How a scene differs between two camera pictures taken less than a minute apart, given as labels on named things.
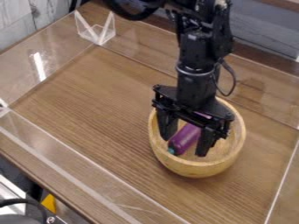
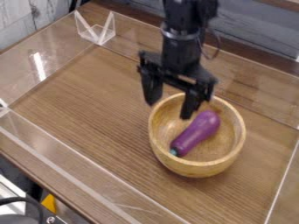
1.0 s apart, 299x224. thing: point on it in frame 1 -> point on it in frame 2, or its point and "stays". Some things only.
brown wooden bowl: x=190 y=164 stays
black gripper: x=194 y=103 -> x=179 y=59
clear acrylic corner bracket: x=94 y=32 stays
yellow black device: x=50 y=203 stays
